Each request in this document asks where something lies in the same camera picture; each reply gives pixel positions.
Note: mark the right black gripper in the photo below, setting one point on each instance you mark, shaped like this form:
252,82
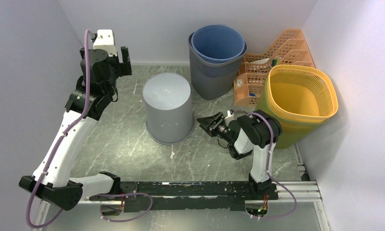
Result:
209,122

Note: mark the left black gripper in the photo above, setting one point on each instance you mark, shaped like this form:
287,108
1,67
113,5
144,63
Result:
123,68

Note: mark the light grey plastic bucket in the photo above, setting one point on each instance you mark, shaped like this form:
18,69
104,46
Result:
168,106

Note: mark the olive green mesh basket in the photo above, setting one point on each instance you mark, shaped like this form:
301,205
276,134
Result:
281,137

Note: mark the yellow mesh waste basket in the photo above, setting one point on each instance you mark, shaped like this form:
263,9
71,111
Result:
300,97

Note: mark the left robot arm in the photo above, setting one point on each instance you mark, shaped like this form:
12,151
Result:
82,113

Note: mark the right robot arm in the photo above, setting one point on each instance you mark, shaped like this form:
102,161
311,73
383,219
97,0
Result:
256,133

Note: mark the dark grey mesh basket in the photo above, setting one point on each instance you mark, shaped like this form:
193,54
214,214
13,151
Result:
212,80

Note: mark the blue plastic bucket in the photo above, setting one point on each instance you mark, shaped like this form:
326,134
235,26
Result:
217,43

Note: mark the orange plastic file organizer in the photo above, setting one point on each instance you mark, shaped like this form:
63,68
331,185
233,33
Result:
289,47

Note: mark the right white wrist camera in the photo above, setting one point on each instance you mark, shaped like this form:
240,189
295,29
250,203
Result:
231,114

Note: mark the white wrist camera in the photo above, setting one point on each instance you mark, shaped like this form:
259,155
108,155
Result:
231,114
104,39

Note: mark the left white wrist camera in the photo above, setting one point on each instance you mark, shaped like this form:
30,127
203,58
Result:
104,39

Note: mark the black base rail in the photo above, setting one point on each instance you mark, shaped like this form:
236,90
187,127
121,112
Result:
231,195

